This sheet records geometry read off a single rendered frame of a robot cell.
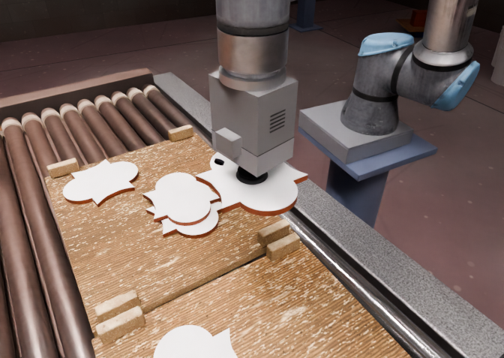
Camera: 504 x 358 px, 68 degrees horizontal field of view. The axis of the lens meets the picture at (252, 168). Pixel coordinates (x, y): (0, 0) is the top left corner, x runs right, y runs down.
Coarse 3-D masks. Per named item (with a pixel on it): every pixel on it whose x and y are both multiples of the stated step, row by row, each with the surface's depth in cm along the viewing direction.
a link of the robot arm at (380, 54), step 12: (372, 36) 90; (384, 36) 90; (396, 36) 89; (408, 36) 88; (372, 48) 87; (384, 48) 85; (396, 48) 85; (408, 48) 85; (360, 60) 92; (372, 60) 88; (384, 60) 87; (396, 60) 85; (360, 72) 92; (372, 72) 89; (384, 72) 87; (396, 72) 85; (360, 84) 93; (372, 84) 91; (384, 84) 89; (396, 84) 86; (384, 96) 92
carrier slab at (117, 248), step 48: (192, 144) 90; (144, 192) 75; (96, 240) 65; (144, 240) 65; (192, 240) 65; (240, 240) 65; (96, 288) 57; (144, 288) 57; (192, 288) 59; (96, 336) 52
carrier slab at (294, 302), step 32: (288, 256) 62; (224, 288) 57; (256, 288) 57; (288, 288) 57; (320, 288) 57; (160, 320) 53; (192, 320) 53; (224, 320) 53; (256, 320) 53; (288, 320) 53; (320, 320) 53; (352, 320) 53; (96, 352) 49; (128, 352) 49; (256, 352) 49; (288, 352) 49; (320, 352) 49; (352, 352) 49; (384, 352) 49
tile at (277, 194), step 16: (224, 160) 54; (208, 176) 50; (224, 176) 50; (272, 176) 50; (288, 176) 50; (304, 176) 51; (224, 192) 48; (240, 192) 48; (256, 192) 48; (272, 192) 48; (288, 192) 48; (224, 208) 46; (256, 208) 45; (272, 208) 45; (288, 208) 46
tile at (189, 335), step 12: (168, 336) 50; (180, 336) 50; (192, 336) 50; (204, 336) 50; (216, 336) 50; (228, 336) 50; (156, 348) 49; (168, 348) 49; (180, 348) 49; (192, 348) 49; (204, 348) 49; (216, 348) 49; (228, 348) 49
